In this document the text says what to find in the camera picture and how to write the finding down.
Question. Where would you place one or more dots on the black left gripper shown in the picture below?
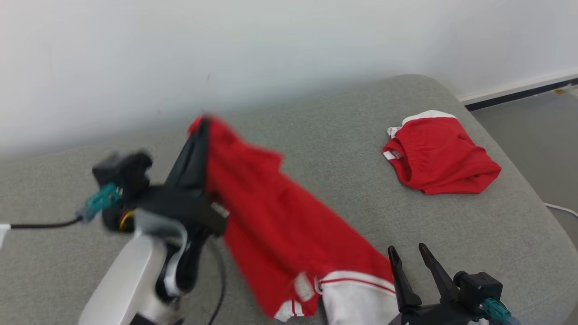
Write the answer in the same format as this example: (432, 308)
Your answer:
(180, 205)

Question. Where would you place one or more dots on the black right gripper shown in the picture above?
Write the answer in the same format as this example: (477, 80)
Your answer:
(438, 316)

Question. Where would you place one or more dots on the red shirt with white sleeves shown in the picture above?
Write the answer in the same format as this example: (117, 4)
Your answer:
(280, 225)

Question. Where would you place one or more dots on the red shorts with white stripe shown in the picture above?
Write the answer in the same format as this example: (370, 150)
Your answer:
(442, 158)

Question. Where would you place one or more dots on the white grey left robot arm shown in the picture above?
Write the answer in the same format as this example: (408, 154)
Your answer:
(126, 275)

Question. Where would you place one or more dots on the white and black baseboard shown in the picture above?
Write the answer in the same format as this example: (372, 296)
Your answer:
(519, 90)

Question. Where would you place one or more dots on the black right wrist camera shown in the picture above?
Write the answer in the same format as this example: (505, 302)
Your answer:
(478, 289)

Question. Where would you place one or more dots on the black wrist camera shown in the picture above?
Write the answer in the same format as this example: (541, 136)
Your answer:
(124, 174)
(478, 289)

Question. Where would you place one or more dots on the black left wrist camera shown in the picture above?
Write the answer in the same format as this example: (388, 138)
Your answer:
(124, 174)

